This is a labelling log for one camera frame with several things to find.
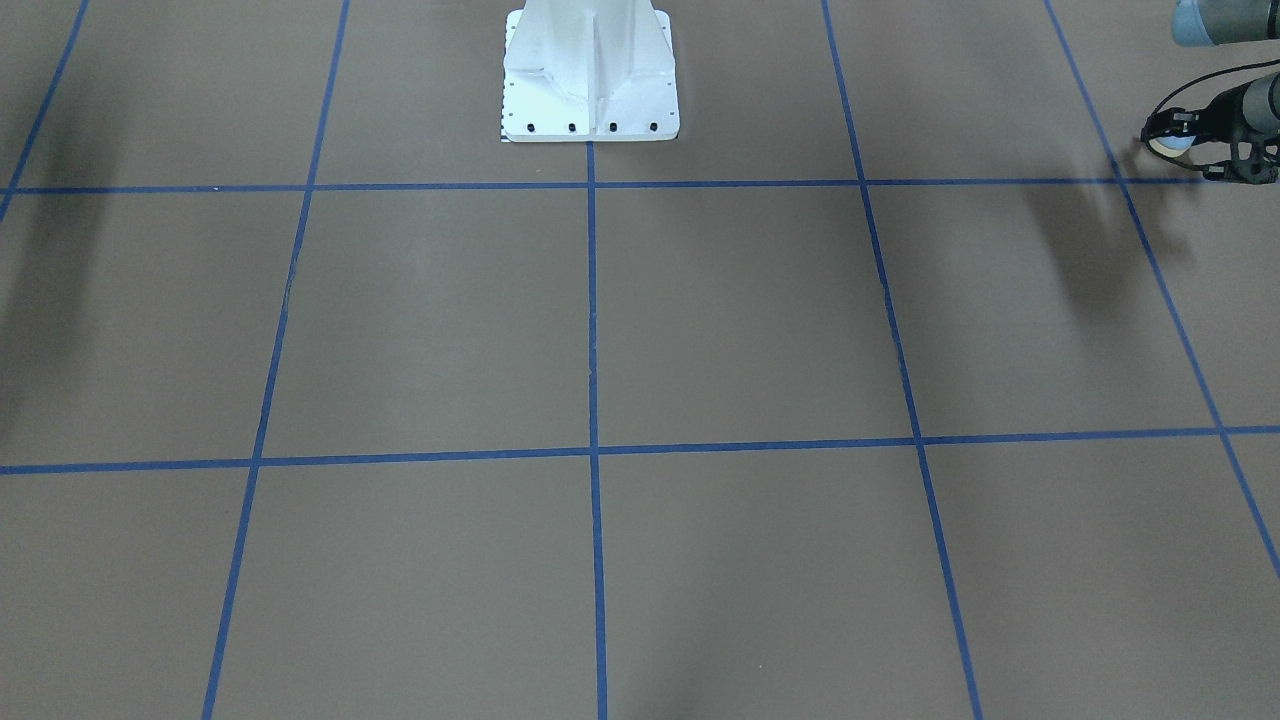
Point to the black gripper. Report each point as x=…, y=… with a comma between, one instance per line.
x=1206, y=124

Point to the blue service bell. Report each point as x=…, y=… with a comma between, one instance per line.
x=1171, y=146

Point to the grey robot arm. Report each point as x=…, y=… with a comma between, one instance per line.
x=1217, y=23

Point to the white metal mounting stand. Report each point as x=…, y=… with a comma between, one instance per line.
x=589, y=71

